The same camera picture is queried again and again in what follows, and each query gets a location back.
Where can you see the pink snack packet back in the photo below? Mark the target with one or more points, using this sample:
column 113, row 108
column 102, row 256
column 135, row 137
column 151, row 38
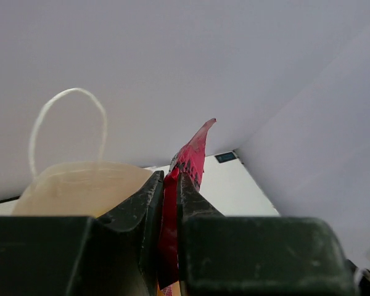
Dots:
column 184, row 176

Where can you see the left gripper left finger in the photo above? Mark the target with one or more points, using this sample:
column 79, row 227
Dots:
column 114, row 254

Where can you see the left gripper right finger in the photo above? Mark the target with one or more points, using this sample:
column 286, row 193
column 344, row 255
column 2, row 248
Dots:
column 259, row 255

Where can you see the brown paper bag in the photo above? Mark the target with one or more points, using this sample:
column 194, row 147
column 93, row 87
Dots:
column 90, row 188

